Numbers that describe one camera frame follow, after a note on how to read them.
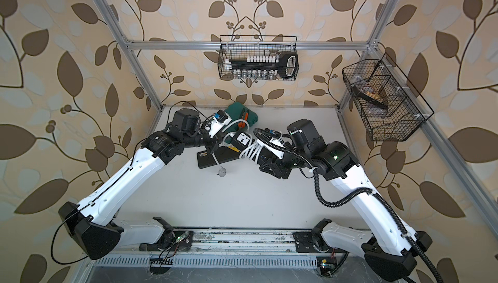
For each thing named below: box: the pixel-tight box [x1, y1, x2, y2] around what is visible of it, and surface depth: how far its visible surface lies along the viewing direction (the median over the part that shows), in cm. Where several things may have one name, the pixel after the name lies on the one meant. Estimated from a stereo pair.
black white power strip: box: [230, 130, 253, 152], surface depth 61 cm
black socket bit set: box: [225, 51, 299, 79], surface depth 86 cm
